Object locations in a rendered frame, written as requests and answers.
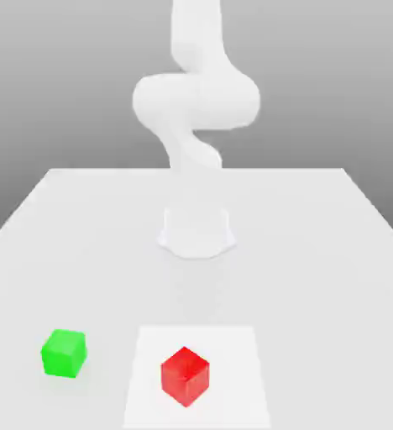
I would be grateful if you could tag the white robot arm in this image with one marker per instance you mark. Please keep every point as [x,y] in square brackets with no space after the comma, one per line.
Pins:
[196,100]

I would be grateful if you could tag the small red cube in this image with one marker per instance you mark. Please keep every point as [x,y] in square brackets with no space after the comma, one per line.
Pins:
[185,376]

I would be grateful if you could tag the small green cube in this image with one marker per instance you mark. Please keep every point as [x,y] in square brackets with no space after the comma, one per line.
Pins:
[64,353]

